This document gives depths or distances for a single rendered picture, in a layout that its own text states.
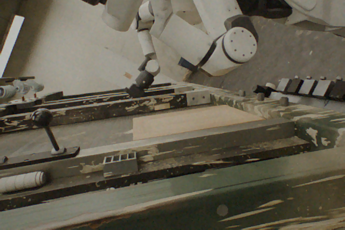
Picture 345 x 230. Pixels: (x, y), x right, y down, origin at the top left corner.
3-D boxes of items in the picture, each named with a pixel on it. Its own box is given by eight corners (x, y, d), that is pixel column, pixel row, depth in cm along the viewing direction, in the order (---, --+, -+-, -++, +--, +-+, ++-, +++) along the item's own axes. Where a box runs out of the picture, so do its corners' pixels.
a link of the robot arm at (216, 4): (241, 68, 62) (208, -5, 64) (276, 49, 50) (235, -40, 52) (207, 82, 58) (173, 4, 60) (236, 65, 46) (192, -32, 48)
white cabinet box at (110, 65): (192, 90, 489) (102, 46, 450) (179, 114, 497) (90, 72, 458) (186, 85, 548) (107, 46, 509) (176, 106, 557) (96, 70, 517)
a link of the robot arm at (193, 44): (152, 48, 55) (216, 91, 57) (164, 28, 45) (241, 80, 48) (172, 17, 58) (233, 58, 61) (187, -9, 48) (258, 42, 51)
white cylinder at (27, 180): (-2, 196, 45) (42, 188, 46) (-5, 182, 44) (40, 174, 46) (6, 188, 48) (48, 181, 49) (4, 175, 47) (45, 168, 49)
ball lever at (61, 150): (67, 160, 51) (47, 115, 43) (49, 164, 50) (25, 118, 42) (70, 147, 54) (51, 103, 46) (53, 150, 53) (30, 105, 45)
